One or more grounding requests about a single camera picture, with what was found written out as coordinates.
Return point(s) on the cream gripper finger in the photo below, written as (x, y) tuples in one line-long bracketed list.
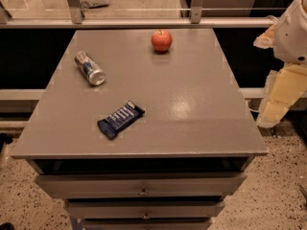
[(282, 90), (266, 39)]

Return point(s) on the dark blue snack bar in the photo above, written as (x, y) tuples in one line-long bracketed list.
[(119, 120)]

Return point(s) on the grey drawer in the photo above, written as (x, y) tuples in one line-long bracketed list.
[(141, 185), (144, 209), (151, 224)]

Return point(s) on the top grey drawer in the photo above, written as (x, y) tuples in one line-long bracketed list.
[(141, 185)]

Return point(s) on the silver blue redbull can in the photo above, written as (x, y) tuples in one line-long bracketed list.
[(90, 69)]

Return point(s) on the metal railing with glass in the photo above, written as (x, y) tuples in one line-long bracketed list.
[(67, 14)]

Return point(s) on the middle grey drawer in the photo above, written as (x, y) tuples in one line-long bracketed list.
[(144, 209)]

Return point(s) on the red apple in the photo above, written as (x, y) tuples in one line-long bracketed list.
[(161, 40)]

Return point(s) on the grey drawer cabinet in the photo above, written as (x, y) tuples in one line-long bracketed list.
[(131, 139)]

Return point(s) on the bottom grey drawer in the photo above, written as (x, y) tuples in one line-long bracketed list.
[(151, 224)]

